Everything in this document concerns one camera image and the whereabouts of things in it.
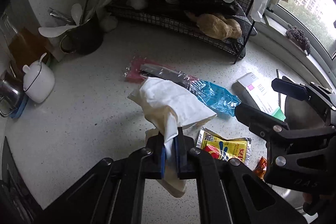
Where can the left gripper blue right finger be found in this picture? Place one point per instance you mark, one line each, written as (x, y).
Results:
(179, 151)

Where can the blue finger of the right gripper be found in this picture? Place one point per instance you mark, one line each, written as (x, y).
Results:
(293, 90)

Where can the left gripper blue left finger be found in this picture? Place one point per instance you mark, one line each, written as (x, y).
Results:
(162, 160)

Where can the red sauce packet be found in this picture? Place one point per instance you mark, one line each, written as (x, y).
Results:
(260, 169)

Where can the yellow yeast packet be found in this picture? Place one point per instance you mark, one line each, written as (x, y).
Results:
(224, 149)

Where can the blue pink plastic wrapper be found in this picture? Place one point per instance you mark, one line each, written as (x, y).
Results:
(217, 98)

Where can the stainless steel sink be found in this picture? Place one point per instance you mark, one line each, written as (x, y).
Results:
(299, 115)

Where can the white green medicine box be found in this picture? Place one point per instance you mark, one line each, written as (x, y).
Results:
(254, 92)

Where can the dried purple flower bunch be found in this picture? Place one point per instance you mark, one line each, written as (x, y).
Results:
(297, 35)

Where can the ginger root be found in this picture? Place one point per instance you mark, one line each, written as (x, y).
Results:
(218, 27)

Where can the garlic bulb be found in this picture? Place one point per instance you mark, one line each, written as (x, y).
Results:
(109, 23)

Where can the dark utensil mug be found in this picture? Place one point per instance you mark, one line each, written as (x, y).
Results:
(84, 39)

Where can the white sugar pot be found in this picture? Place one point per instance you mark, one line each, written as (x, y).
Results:
(38, 81)

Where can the black gas stove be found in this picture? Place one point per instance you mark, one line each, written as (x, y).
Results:
(17, 203)

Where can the small steel teapot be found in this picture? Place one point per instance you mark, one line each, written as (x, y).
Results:
(12, 93)

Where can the glass oil carafe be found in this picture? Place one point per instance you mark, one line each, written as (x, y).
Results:
(23, 40)

